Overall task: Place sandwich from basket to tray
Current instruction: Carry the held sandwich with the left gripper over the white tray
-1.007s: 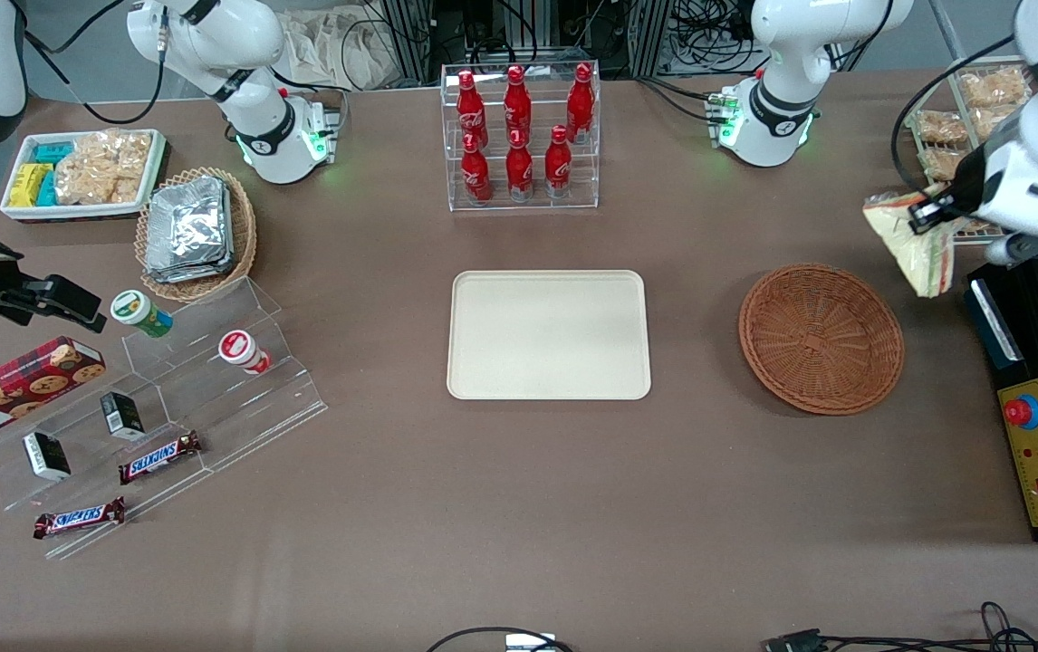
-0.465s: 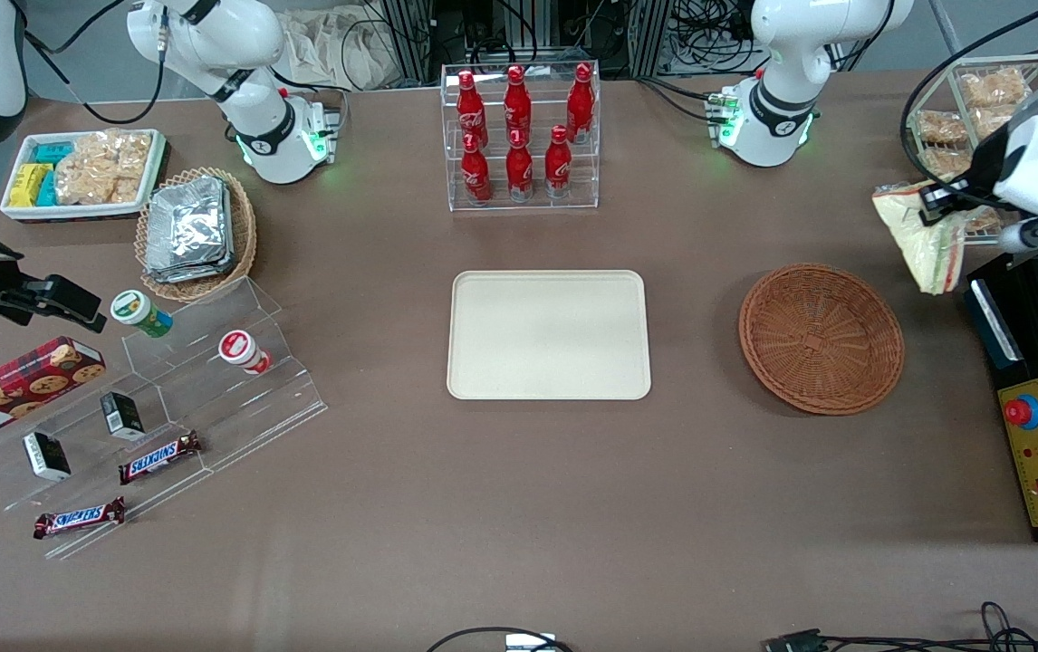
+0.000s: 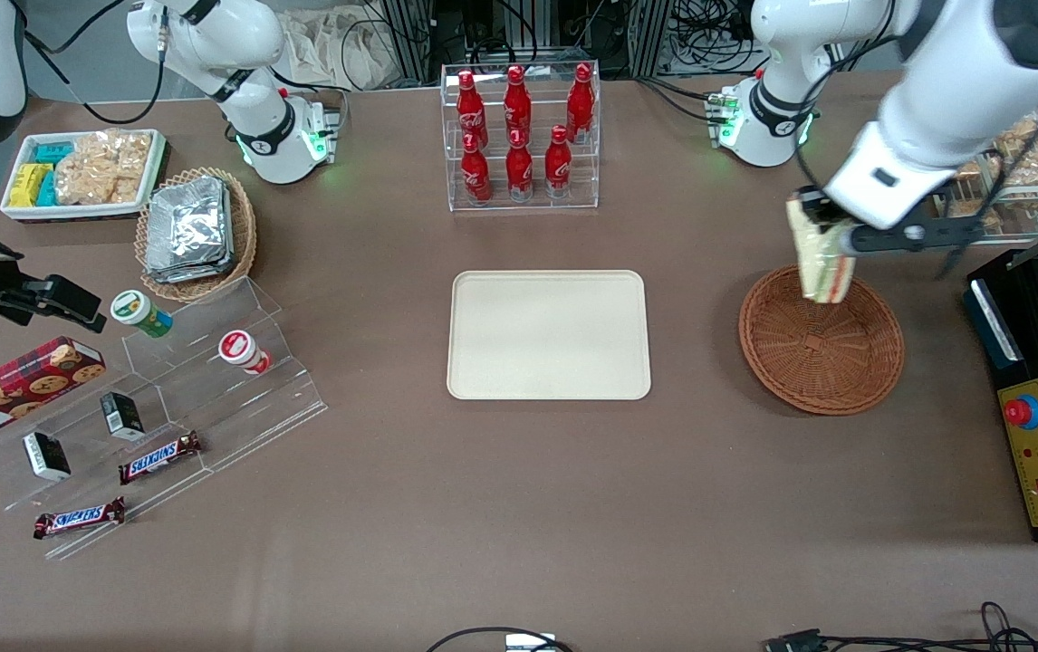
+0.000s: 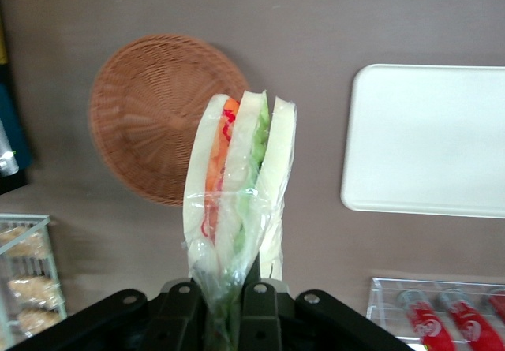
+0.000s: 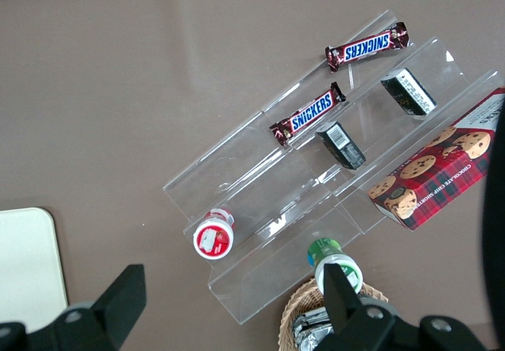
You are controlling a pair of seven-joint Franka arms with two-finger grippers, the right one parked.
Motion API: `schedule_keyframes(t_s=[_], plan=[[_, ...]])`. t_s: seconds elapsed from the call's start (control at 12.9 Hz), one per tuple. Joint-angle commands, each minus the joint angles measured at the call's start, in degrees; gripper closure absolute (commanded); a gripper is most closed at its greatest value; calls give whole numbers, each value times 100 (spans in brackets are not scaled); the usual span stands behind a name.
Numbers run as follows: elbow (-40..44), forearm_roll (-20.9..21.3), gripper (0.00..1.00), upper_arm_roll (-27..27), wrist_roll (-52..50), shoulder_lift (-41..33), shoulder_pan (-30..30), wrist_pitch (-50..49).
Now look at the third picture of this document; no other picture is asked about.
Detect plastic sandwich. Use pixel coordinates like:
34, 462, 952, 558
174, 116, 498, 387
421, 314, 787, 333
785, 190, 858, 305

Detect brown wicker basket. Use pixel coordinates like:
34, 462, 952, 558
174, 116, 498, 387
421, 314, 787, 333
738, 264, 906, 417

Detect light wicker basket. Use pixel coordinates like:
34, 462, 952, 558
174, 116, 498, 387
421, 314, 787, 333
135, 167, 258, 303

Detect beige plastic serving tray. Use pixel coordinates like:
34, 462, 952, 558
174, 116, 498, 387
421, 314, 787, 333
447, 270, 652, 401

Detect green lid yogurt cup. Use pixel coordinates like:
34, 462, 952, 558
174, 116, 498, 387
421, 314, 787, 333
111, 290, 173, 339

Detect red tartan cookie box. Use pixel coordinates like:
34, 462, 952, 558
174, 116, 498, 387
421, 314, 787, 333
0, 336, 107, 447

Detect white rectangular bin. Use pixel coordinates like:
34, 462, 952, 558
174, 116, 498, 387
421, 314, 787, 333
0, 129, 168, 224

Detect yellow snack packet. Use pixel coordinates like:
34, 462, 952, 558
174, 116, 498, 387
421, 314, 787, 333
9, 163, 53, 207

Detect foil wrapped packet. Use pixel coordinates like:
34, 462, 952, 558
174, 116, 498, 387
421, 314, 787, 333
146, 177, 235, 273
146, 258, 235, 284

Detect clear bag of crackers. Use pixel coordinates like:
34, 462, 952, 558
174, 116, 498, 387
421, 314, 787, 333
55, 163, 149, 206
75, 129, 153, 177

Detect small black carton box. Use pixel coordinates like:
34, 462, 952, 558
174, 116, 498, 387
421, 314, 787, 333
23, 432, 72, 482
100, 391, 146, 442

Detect red lid yogurt cup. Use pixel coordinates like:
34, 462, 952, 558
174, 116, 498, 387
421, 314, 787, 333
217, 330, 273, 376

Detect clear acrylic stepped display stand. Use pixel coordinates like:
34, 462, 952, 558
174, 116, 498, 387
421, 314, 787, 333
0, 276, 330, 562

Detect Snickers chocolate bar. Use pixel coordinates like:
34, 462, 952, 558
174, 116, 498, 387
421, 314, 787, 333
34, 496, 127, 541
118, 431, 203, 485

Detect red cola bottle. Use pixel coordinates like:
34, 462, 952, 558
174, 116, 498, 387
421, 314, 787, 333
457, 70, 488, 150
567, 62, 595, 144
506, 129, 534, 202
504, 64, 533, 146
544, 125, 572, 199
461, 133, 493, 205

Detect clear acrylic bottle rack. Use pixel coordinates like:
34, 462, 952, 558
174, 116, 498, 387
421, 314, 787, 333
440, 62, 602, 213

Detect beige cloth bag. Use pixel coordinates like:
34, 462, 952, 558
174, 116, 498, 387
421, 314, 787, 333
282, 7, 416, 91

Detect tangled black cables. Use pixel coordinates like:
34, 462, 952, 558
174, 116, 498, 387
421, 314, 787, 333
668, 0, 764, 73

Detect aluminium frame post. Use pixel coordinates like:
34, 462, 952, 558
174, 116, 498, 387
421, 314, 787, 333
628, 0, 669, 78
374, 0, 434, 87

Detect black cable bundle with plug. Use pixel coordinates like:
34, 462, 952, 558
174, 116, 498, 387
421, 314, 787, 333
764, 601, 1038, 652

